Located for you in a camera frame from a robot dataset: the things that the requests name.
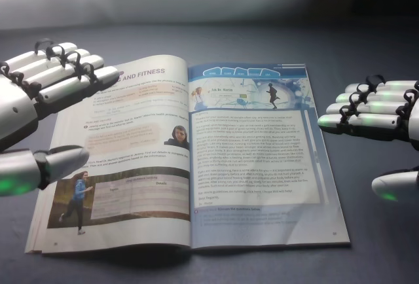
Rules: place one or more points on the grey table cloth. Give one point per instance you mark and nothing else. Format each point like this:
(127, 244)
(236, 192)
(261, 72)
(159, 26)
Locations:
(229, 40)

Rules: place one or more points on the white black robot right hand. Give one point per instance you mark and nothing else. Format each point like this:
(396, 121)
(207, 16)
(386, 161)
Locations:
(379, 107)

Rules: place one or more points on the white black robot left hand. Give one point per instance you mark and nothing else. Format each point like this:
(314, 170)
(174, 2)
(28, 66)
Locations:
(19, 107)

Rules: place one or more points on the English textbook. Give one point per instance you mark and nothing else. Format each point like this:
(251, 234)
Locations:
(248, 153)

